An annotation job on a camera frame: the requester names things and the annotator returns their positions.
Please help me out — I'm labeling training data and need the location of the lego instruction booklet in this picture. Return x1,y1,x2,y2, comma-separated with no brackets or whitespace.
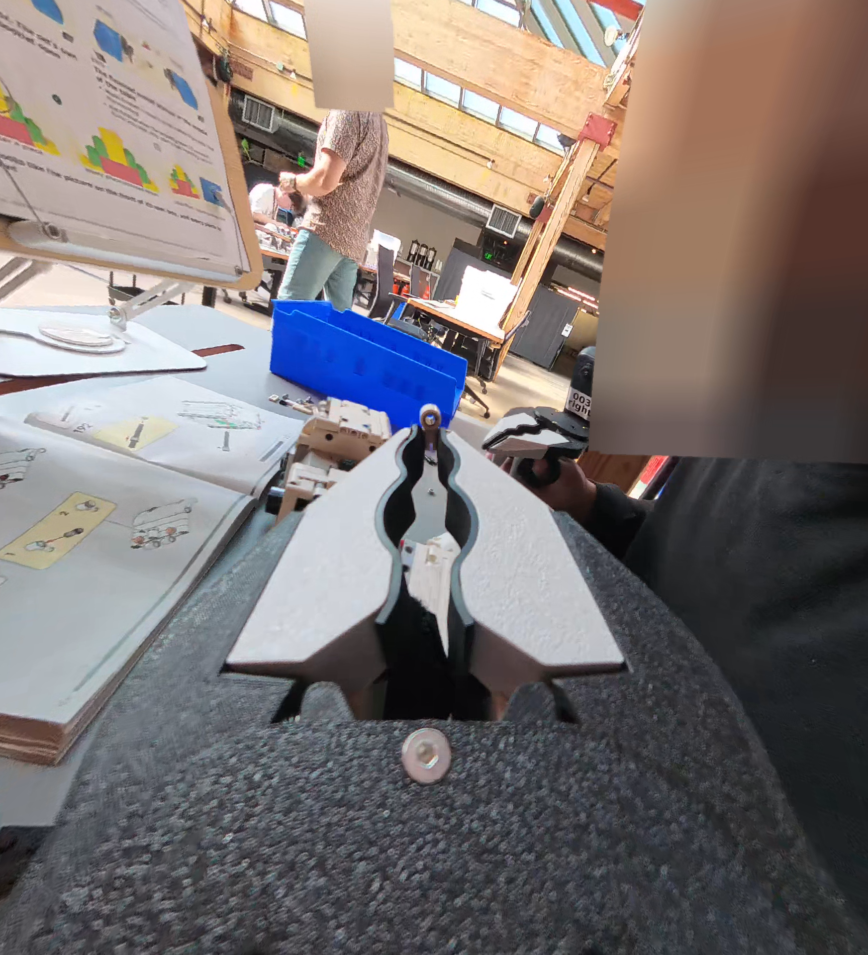
0,375,305,767

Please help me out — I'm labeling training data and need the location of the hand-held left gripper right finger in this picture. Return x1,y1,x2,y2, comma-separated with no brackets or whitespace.
434,429,626,719

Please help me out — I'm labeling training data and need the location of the white storage box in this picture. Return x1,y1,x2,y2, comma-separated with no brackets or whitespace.
456,266,520,323

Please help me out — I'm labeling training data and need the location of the black office chair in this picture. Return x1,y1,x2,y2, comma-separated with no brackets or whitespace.
369,245,436,340

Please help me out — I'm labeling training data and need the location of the blue plastic bin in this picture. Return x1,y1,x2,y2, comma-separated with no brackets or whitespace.
269,299,470,424

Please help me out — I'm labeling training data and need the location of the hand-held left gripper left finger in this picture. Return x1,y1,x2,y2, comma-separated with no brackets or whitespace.
225,424,416,719

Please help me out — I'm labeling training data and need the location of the black room partition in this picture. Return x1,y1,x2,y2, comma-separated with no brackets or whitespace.
508,286,600,372

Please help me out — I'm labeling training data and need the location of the printed instruction sheet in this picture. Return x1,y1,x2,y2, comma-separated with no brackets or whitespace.
0,0,253,274

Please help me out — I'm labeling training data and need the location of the white lego truck build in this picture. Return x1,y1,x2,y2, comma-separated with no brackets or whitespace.
268,397,395,525

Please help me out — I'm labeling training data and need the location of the white clipboard stand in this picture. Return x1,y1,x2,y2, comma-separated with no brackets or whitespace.
0,257,208,379

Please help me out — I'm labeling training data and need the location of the instruction sheet on stand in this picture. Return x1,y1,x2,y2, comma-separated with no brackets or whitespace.
0,0,265,292

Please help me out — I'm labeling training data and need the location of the wooden support post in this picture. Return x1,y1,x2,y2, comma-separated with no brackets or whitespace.
503,136,603,353

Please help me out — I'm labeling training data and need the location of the person's right hand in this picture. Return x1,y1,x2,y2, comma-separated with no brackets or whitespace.
503,458,600,525

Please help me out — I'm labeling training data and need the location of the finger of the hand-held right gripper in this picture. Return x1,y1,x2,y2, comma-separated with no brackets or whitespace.
482,407,548,454
500,431,591,461

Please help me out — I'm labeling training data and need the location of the wooden background table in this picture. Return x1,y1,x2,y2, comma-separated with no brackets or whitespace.
402,297,511,348

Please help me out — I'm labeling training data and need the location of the person's right forearm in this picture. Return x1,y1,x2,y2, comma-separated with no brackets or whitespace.
581,479,657,562

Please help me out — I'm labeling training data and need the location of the person's dark shirt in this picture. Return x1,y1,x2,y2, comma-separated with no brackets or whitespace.
622,457,868,955

